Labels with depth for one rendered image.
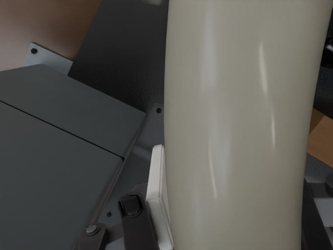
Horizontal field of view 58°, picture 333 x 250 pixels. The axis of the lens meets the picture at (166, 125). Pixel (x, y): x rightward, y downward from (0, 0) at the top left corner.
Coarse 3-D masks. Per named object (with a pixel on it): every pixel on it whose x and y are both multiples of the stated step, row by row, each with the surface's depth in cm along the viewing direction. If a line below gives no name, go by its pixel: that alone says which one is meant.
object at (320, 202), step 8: (312, 184) 13; (320, 184) 13; (312, 192) 13; (320, 192) 13; (320, 200) 12; (328, 200) 12; (320, 208) 12; (328, 208) 12; (328, 216) 12; (328, 224) 12
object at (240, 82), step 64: (192, 0) 5; (256, 0) 4; (320, 0) 5; (192, 64) 5; (256, 64) 5; (320, 64) 6; (192, 128) 5; (256, 128) 5; (192, 192) 6; (256, 192) 5
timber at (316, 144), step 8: (312, 112) 93; (320, 112) 89; (312, 120) 91; (320, 120) 87; (328, 120) 86; (312, 128) 88; (320, 128) 87; (328, 128) 87; (312, 136) 88; (320, 136) 88; (328, 136) 88; (312, 144) 89; (320, 144) 89; (328, 144) 88; (312, 152) 89; (320, 152) 89; (328, 152) 89; (320, 160) 90; (328, 160) 90
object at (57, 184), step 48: (0, 96) 66; (48, 96) 78; (96, 96) 95; (0, 144) 50; (48, 144) 57; (96, 144) 66; (0, 192) 41; (48, 192) 45; (96, 192) 50; (0, 240) 34; (48, 240) 37
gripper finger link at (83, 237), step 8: (96, 224) 13; (104, 224) 13; (88, 232) 13; (96, 232) 13; (104, 232) 13; (80, 240) 13; (88, 240) 12; (96, 240) 12; (104, 240) 13; (80, 248) 12; (88, 248) 12; (96, 248) 12; (104, 248) 12
